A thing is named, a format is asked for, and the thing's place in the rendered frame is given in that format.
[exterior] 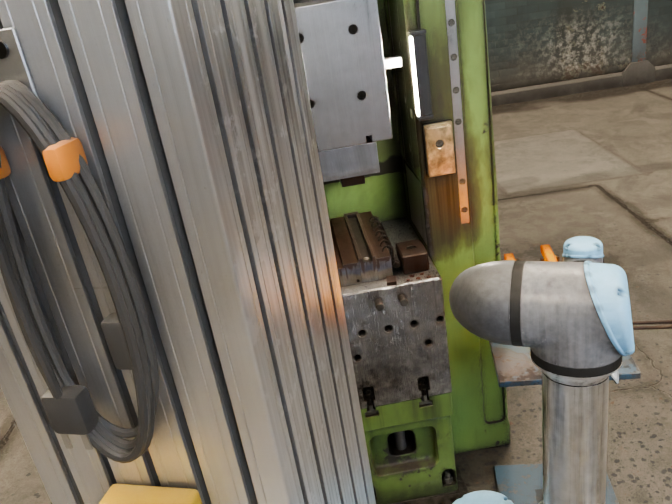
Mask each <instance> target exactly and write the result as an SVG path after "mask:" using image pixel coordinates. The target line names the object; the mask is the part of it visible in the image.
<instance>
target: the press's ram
mask: <svg viewBox="0 0 672 504"><path fill-rule="evenodd" d="M294 8H295V14H296V20H297V26H298V32H299V38H300V44H301V50H302V57H303V63H304V69H305V75H306V81H307V87H308V93H309V99H310V105H311V111H312V117H313V123H314V130H315V136H316V142H317V146H318V150H319V151H324V150H329V149H335V148H341V147H347V146H352V145H358V144H364V143H367V142H366V136H369V137H370V139H371V140H372V142H375V141H381V140H387V139H392V138H393V135H392V127H391V118H390V109H389V100H388V91H387V83H386V74H385V69H391V68H397V67H402V57H401V56H399V55H398V56H392V57H386V58H384V56H383V48H382V39H381V30H380V21H379V13H378V4H377V0H316V1H309V2H302V3H294Z"/></svg>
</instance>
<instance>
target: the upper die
mask: <svg viewBox="0 0 672 504"><path fill-rule="evenodd" d="M366 142H367V143H364V144H358V145H352V146H347V147H341V148H335V149H329V150H324V151H319V150H318V154H319V160H320V166H321V172H322V178H323V182H327V181H333V180H339V179H345V178H350V177H356V176H362V175H367V174H373V173H379V172H380V167H379V159H378V151H377V143H376V141H375V142H372V140H371V139H370V137H369V136H366Z"/></svg>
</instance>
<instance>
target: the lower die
mask: <svg viewBox="0 0 672 504"><path fill-rule="evenodd" d="M351 214H356V215H357V218H358V221H359V223H360V226H361V228H362V231H363V234H364V236H365V239H366V241H367V244H368V247H369V249H370V252H371V255H372V261H369V262H363V261H362V258H361V255H360V252H359V249H358V246H357V244H356V241H355V238H354V235H353V232H352V229H351V226H350V223H349V220H348V217H347V215H351ZM372 216H373V215H372V213H371V211H369V212H363V213H358V211H357V212H352V213H346V214H344V216H343V217H338V218H332V219H330V220H331V221H330V227H331V233H332V239H333V245H334V251H335V257H336V263H337V269H338V276H339V282H340V287H342V286H347V285H353V284H358V283H364V282H369V281H375V280H380V279H386V276H393V270H392V262H391V255H390V253H389V251H388V249H387V247H386V248H385V249H384V252H382V248H383V247H384V246H386V244H385V242H383V243H382V246H380V242H381V241H383V238H382V237H381V238H380V239H379V241H377V239H378V237H379V236H380V235H381V233H380V232H378V233H377V236H375V233H376V232H377V231H378V230H379V229H378V227H377V228H376V229H375V231H373V228H374V227H375V226H376V225H377V224H376V222H375V223H374V224H373V227H372V226H371V224H372V222H373V221H375V220H374V218H372V219H371V222H369V220H370V218H371V217H372ZM357 279H359V280H360V281H359V282H356V280H357Z"/></svg>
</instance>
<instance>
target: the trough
mask: <svg viewBox="0 0 672 504"><path fill-rule="evenodd" d="M347 217H348V220H349V223H350V226H351V229H352V232H353V235H354V238H355V241H356V244H357V246H358V249H359V252H360V255H361V258H362V261H363V262H369V261H372V255H371V252H370V249H369V247H368V244H367V241H366V239H365V236H364V234H363V231H362V228H361V226H360V223H359V221H358V218H357V215H356V214H351V215H347ZM365 257H369V259H368V260H364V258H365Z"/></svg>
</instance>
